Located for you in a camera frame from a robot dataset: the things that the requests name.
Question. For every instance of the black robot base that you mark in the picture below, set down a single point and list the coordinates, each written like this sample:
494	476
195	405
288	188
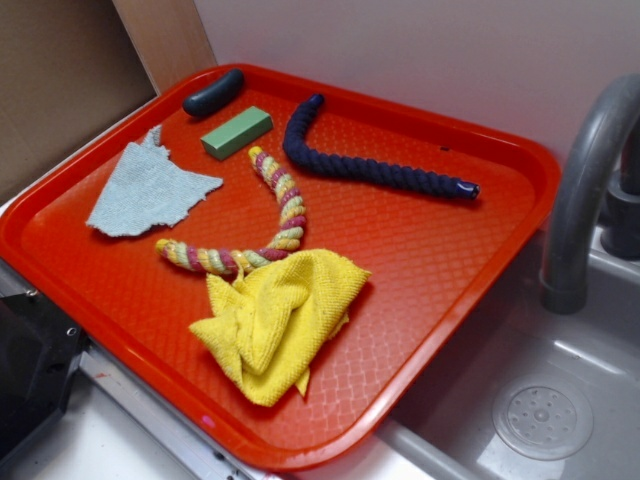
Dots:
41	346

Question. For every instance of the green rectangular block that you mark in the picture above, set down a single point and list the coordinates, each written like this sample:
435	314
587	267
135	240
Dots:
236	133

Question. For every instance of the red plastic tray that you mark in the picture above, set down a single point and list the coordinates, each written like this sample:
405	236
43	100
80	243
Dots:
430	259

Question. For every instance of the yellow microfibre cloth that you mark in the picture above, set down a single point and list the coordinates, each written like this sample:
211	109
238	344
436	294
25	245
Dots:
268	326

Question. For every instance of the dark grey curved sausage toy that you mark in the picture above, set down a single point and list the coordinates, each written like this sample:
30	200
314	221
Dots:
215	96

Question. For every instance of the light blue cloth piece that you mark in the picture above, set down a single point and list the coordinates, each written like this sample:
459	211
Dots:
147	189

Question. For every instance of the grey plastic sink basin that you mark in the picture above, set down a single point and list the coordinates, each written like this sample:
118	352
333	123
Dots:
518	392

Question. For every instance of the grey toy faucet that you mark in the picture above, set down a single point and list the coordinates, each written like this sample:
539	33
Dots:
600	180

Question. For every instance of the wooden board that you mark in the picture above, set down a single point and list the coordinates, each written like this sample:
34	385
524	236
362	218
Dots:
71	69

